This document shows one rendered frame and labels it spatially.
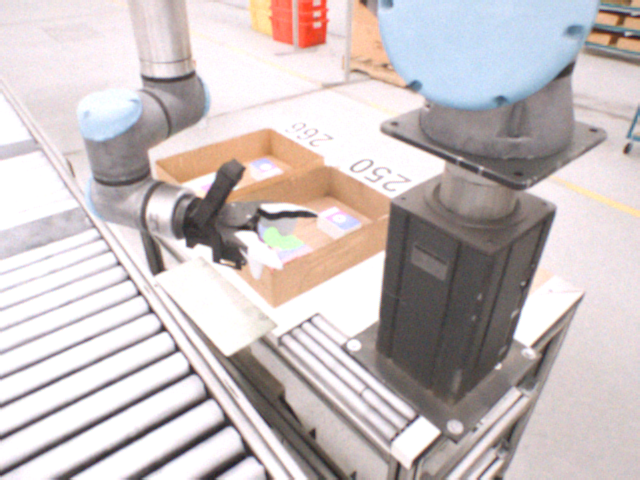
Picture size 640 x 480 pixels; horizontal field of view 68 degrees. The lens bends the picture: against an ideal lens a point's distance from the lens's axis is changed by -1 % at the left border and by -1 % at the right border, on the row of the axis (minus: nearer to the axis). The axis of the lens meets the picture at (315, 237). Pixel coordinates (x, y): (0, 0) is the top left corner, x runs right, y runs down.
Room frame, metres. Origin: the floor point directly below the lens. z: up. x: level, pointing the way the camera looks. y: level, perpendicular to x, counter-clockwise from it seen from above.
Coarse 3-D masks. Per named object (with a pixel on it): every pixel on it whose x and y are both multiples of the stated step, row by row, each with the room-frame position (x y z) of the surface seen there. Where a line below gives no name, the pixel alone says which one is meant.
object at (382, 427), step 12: (288, 336) 0.64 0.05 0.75; (300, 348) 0.61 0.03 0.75; (312, 360) 0.58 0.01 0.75; (324, 372) 0.56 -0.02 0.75; (336, 384) 0.53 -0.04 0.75; (348, 396) 0.51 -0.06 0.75; (360, 408) 0.48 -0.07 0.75; (372, 420) 0.46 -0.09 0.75; (384, 420) 0.46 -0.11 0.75; (384, 432) 0.44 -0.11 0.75; (396, 432) 0.44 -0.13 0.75
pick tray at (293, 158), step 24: (216, 144) 1.31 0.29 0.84; (240, 144) 1.36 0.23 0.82; (264, 144) 1.41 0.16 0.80; (288, 144) 1.34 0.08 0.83; (168, 168) 1.21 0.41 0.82; (192, 168) 1.26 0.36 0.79; (216, 168) 1.30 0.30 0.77; (288, 168) 1.32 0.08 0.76; (312, 168) 1.18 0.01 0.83; (240, 192) 1.04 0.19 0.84
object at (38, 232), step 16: (80, 208) 1.02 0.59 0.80; (16, 224) 0.94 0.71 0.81; (32, 224) 0.95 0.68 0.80; (48, 224) 0.97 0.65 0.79; (64, 224) 0.99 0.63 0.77; (80, 224) 1.01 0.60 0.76; (0, 240) 0.91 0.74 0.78; (16, 240) 0.93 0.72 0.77; (32, 240) 0.95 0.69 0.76; (48, 240) 0.96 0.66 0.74; (0, 256) 0.90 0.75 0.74
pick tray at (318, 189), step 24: (336, 168) 1.14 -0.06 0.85; (264, 192) 1.04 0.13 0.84; (288, 192) 1.08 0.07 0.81; (312, 192) 1.13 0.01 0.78; (336, 192) 1.14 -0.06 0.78; (360, 192) 1.07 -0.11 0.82; (360, 216) 1.05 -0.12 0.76; (384, 216) 0.91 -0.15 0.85; (312, 240) 0.94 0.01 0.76; (336, 240) 0.82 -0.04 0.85; (360, 240) 0.86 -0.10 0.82; (384, 240) 0.91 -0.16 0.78; (288, 264) 0.74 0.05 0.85; (312, 264) 0.78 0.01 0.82; (336, 264) 0.82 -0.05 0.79; (264, 288) 0.74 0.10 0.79; (288, 288) 0.74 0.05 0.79
